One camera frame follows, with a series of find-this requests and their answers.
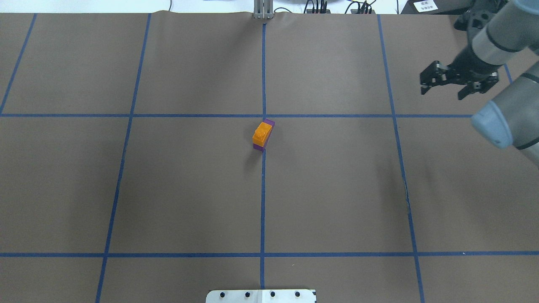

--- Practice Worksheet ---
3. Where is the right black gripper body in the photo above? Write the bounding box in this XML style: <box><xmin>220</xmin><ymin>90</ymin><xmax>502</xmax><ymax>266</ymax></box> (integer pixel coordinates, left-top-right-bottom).
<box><xmin>446</xmin><ymin>44</ymin><xmax>501</xmax><ymax>85</ymax></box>

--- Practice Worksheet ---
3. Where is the purple trapezoid block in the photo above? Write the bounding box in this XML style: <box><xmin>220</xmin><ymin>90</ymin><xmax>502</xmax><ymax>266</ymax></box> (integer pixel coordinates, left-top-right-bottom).
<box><xmin>253</xmin><ymin>119</ymin><xmax>276</xmax><ymax>152</ymax></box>

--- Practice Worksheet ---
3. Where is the orange trapezoid block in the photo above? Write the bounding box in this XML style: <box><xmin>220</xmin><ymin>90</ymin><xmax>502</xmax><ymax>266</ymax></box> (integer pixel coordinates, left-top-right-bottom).
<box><xmin>252</xmin><ymin>122</ymin><xmax>272</xmax><ymax>147</ymax></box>

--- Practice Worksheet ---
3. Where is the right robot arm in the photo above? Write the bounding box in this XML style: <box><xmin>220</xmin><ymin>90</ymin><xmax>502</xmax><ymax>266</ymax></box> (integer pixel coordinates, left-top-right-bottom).
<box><xmin>419</xmin><ymin>0</ymin><xmax>539</xmax><ymax>165</ymax></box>

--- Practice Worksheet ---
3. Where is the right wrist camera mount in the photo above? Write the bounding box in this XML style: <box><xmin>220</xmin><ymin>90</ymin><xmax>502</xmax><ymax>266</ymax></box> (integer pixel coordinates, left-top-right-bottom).
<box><xmin>453</xmin><ymin>9</ymin><xmax>495</xmax><ymax>32</ymax></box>

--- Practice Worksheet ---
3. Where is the aluminium frame post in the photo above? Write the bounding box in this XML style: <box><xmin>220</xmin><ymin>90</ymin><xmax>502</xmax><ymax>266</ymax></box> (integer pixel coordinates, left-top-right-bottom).
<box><xmin>253</xmin><ymin>0</ymin><xmax>275</xmax><ymax>20</ymax></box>

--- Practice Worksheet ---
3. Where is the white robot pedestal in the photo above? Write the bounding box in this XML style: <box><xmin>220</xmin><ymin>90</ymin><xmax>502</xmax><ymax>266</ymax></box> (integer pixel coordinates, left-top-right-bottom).
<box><xmin>205</xmin><ymin>289</ymin><xmax>317</xmax><ymax>303</ymax></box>

